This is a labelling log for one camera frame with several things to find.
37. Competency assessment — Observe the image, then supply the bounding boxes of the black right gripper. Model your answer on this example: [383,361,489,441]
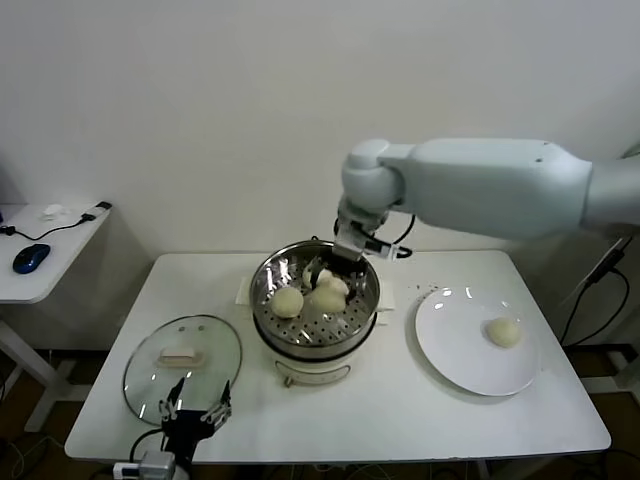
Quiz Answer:
[302,252,371,306]

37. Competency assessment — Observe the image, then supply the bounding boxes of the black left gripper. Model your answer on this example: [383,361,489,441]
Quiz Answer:
[158,377,234,464]

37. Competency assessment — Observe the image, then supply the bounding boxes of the white steamed baozi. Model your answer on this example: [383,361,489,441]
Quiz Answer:
[304,277,350,314]
[302,267,335,290]
[482,317,524,347]
[269,287,305,320]

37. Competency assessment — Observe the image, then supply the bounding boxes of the round glass lid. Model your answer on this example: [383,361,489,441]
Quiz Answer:
[122,314,244,426]

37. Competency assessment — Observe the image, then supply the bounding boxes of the stainless steel steamer basket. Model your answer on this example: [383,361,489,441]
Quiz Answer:
[248,241,381,360]

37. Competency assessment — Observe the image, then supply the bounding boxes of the cream electric cooker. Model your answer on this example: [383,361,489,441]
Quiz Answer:
[234,277,396,390]

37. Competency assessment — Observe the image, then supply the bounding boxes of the white round plate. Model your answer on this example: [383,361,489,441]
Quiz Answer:
[413,285,542,397]

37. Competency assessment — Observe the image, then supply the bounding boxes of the white side desk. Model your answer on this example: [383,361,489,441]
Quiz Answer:
[0,202,114,434]

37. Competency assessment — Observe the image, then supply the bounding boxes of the blue computer mouse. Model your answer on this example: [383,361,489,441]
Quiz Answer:
[12,244,52,275]

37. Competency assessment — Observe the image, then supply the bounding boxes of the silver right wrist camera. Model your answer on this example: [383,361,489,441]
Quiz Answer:
[333,219,404,262]

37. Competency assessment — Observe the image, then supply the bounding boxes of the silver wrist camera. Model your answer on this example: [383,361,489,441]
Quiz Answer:
[112,451,177,479]
[333,219,404,262]

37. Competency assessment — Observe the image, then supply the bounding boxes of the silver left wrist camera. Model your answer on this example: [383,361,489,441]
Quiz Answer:
[112,451,177,479]

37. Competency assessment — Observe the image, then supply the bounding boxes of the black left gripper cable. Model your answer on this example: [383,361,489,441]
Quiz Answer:
[128,430,166,464]

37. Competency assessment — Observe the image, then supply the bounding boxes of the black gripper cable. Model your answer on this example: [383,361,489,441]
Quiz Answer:
[372,212,417,259]
[128,430,166,464]

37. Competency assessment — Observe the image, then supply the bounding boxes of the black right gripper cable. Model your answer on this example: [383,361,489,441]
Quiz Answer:
[372,212,417,259]

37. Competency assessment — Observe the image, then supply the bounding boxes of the black desk cable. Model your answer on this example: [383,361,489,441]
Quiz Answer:
[0,202,112,241]

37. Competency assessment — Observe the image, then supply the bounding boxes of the black hanging cable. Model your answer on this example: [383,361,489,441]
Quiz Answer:
[558,234,632,347]

